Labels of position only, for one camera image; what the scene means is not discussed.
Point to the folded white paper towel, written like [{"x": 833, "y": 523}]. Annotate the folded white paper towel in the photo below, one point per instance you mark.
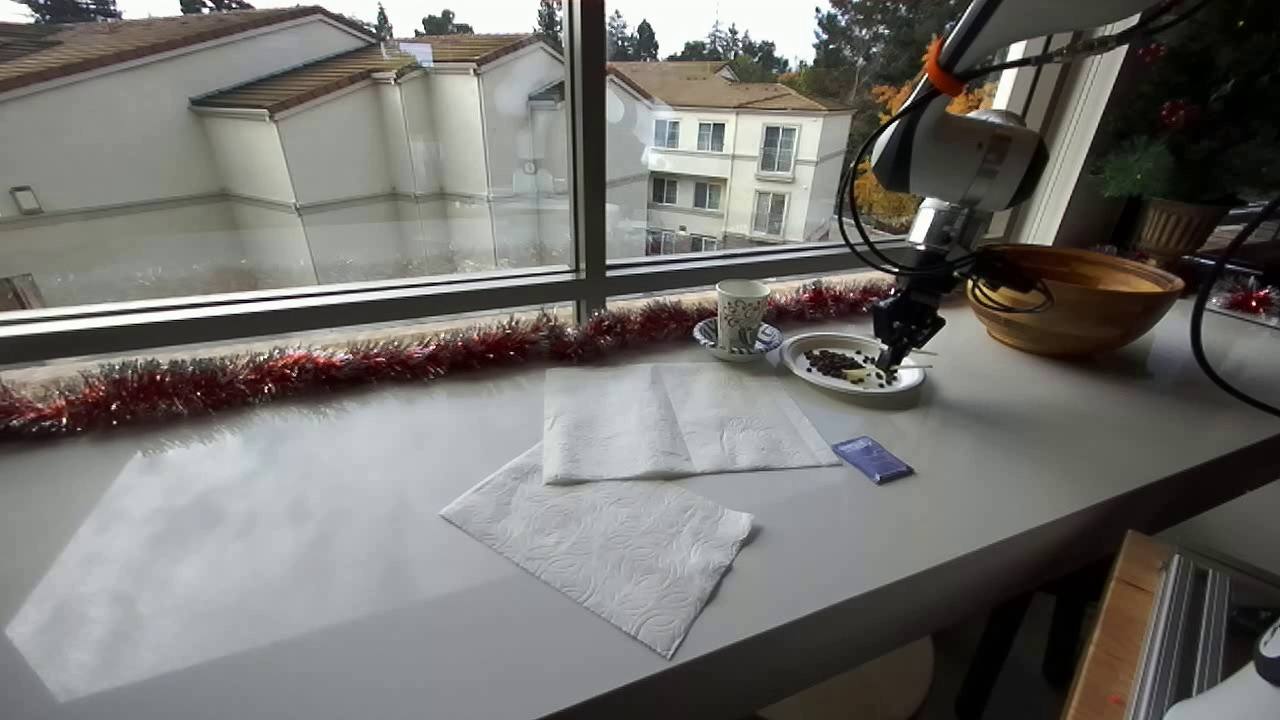
[{"x": 669, "y": 420}]

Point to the flat white paper napkin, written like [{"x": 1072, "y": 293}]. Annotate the flat white paper napkin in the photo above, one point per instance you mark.
[{"x": 636, "y": 555}]

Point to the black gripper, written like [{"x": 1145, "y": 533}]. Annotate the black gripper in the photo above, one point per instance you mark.
[{"x": 915, "y": 311}]

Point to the pile of coffee beans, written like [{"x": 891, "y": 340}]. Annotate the pile of coffee beans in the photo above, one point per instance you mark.
[{"x": 845, "y": 366}]

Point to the patterned paper cup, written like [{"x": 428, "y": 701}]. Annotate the patterned paper cup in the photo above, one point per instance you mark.
[{"x": 743, "y": 307}]

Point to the white paper plate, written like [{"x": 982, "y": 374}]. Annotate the white paper plate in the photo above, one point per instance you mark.
[{"x": 903, "y": 376}]

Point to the red silver tinsel garland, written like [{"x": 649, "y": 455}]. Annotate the red silver tinsel garland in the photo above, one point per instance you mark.
[{"x": 214, "y": 381}]

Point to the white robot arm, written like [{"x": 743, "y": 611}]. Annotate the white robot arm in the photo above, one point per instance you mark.
[{"x": 979, "y": 162}]

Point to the potted plant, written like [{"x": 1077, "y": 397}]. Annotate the potted plant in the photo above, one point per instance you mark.
[{"x": 1196, "y": 127}]

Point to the wooden side table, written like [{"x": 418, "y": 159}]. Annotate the wooden side table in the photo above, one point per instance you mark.
[{"x": 1109, "y": 669}]

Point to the blue patterned paper saucer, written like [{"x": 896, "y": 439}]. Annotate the blue patterned paper saucer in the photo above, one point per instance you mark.
[{"x": 739, "y": 347}]

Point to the wooden bowl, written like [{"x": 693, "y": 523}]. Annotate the wooden bowl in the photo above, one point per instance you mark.
[{"x": 1067, "y": 301}]

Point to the grey metal rack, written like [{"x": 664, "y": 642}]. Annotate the grey metal rack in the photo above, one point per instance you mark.
[{"x": 1213, "y": 646}]

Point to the small blue packet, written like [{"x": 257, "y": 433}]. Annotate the small blue packet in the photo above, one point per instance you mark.
[{"x": 871, "y": 456}]

